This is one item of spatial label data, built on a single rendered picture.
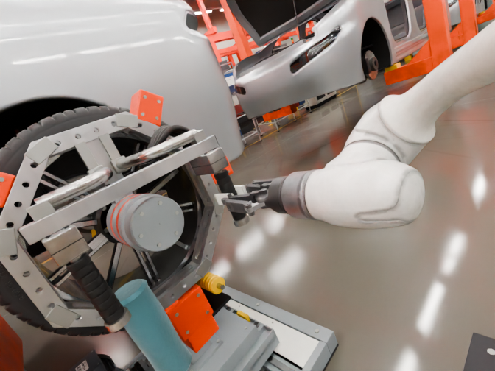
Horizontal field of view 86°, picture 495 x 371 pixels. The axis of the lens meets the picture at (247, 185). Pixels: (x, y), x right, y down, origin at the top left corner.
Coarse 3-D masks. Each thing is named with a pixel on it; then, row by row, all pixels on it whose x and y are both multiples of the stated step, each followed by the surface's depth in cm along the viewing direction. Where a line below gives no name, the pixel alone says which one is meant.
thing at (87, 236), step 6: (84, 174) 115; (66, 180) 110; (72, 180) 112; (60, 186) 109; (90, 192) 116; (60, 204) 109; (66, 204) 110; (102, 210) 115; (78, 228) 113; (84, 228) 114; (90, 228) 112; (84, 234) 114; (90, 234) 115
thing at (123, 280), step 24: (120, 144) 89; (144, 144) 85; (168, 192) 110; (192, 192) 95; (96, 216) 75; (192, 216) 97; (96, 240) 75; (192, 240) 93; (144, 264) 83; (168, 264) 93; (72, 288) 78
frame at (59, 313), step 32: (96, 128) 68; (128, 128) 72; (32, 160) 58; (32, 192) 58; (0, 224) 54; (0, 256) 54; (192, 256) 89; (32, 288) 57; (160, 288) 81; (64, 320) 61; (96, 320) 65
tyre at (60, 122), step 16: (64, 112) 70; (80, 112) 71; (96, 112) 74; (112, 112) 77; (128, 112) 80; (32, 128) 65; (48, 128) 67; (64, 128) 69; (16, 144) 63; (0, 160) 61; (16, 160) 63; (0, 208) 60; (0, 272) 60; (0, 288) 60; (16, 288) 62; (0, 304) 61; (16, 304) 62; (32, 304) 64; (32, 320) 64
